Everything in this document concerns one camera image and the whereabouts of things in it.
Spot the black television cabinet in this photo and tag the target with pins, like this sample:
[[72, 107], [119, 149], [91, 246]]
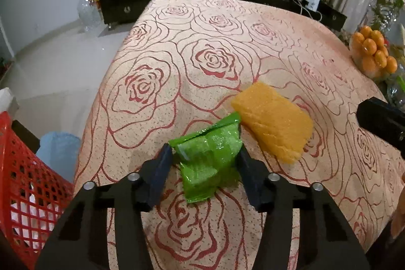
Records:
[[114, 1]]

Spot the pile of oranges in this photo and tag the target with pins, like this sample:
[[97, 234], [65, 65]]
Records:
[[373, 51]]

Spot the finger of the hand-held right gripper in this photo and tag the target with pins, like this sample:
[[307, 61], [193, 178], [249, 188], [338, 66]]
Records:
[[383, 124]]

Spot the rose patterned tablecloth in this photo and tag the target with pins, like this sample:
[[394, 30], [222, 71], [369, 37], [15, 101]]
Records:
[[221, 36]]

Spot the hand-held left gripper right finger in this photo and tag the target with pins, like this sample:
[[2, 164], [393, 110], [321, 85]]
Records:
[[248, 172]]

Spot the light blue plastic bag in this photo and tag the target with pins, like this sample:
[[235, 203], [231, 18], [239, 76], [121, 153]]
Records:
[[58, 153]]

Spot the yellow sponge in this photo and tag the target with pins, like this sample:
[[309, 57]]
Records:
[[272, 121]]

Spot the green plastic wrapper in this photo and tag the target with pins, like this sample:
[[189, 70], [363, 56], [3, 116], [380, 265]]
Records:
[[205, 156]]

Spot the red plastic mesh basket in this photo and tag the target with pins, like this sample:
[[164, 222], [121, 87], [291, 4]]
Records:
[[19, 146]]

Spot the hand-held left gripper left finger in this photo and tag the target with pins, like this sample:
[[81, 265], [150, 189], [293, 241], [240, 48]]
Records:
[[161, 162]]

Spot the clear large water bottle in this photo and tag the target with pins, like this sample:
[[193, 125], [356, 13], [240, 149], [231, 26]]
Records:
[[89, 12]]

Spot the white plastic bag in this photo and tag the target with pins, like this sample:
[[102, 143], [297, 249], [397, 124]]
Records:
[[31, 205]]

